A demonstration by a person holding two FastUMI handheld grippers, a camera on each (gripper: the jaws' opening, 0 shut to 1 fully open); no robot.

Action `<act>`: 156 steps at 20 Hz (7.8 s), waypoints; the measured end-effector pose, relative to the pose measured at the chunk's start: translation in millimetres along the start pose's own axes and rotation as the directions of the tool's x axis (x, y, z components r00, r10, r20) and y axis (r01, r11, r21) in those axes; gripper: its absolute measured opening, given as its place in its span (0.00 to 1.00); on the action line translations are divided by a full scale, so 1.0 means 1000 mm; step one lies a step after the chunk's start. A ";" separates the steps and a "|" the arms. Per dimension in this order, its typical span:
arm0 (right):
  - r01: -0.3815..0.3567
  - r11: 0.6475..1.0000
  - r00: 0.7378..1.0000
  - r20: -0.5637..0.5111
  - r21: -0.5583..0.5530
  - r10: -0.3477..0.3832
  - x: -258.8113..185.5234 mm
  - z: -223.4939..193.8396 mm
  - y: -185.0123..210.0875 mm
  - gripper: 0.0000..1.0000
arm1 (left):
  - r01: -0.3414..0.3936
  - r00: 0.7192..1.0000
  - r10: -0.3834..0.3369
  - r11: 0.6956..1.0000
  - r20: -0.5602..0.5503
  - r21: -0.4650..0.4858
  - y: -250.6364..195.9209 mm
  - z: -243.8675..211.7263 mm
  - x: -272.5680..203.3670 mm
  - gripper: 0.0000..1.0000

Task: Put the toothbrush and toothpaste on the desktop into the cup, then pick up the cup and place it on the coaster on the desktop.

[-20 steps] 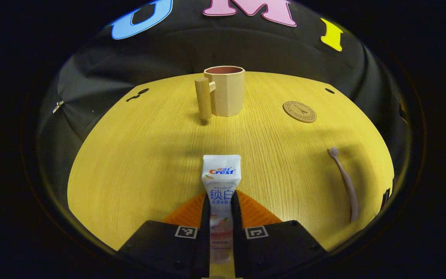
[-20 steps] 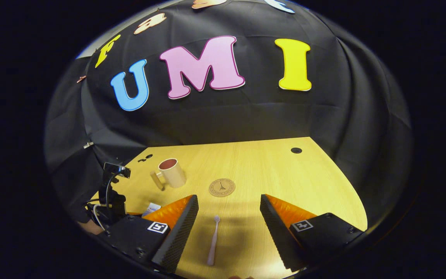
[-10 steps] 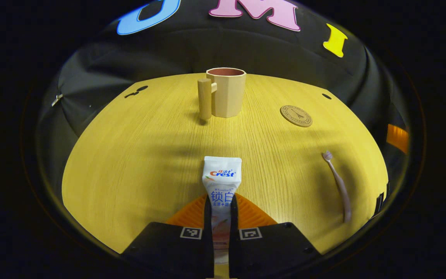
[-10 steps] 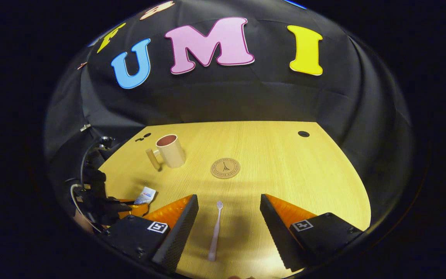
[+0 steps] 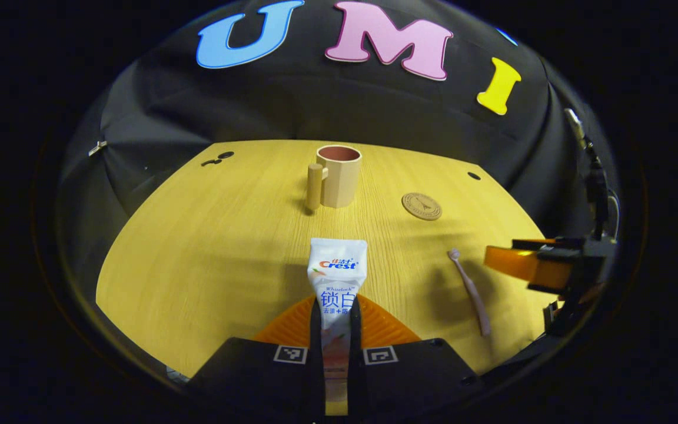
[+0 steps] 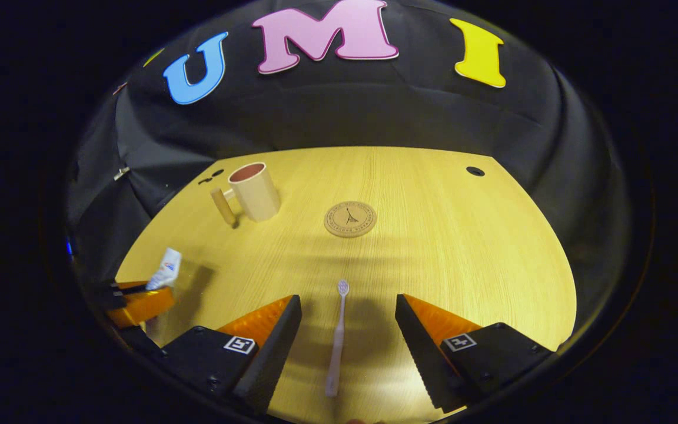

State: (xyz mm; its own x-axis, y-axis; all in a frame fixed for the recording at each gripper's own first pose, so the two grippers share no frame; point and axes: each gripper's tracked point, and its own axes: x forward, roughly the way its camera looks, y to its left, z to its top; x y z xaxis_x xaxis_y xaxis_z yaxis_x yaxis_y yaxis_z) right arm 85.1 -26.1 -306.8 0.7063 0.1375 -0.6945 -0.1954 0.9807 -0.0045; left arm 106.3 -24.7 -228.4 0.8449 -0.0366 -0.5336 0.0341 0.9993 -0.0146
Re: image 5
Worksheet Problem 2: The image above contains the black backdrop cloth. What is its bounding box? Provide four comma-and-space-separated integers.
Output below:
56, 0, 619, 366

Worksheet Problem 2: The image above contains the pink toothbrush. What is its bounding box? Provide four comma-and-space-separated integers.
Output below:
447, 248, 491, 337

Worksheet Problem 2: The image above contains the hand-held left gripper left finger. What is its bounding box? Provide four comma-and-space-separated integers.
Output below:
188, 296, 324, 424

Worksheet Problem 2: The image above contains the round cork coaster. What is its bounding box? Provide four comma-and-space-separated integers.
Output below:
401, 193, 443, 221

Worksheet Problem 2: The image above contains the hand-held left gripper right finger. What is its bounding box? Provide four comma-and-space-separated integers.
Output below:
347, 296, 485, 421

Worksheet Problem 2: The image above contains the beige cup with handle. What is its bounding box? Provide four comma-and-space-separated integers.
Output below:
305, 145, 363, 213

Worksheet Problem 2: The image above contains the white toothpaste tube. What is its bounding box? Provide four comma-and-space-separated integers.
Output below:
307, 237, 369, 416

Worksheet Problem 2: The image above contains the wooden desktop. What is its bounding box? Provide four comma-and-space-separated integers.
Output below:
96, 140, 559, 416

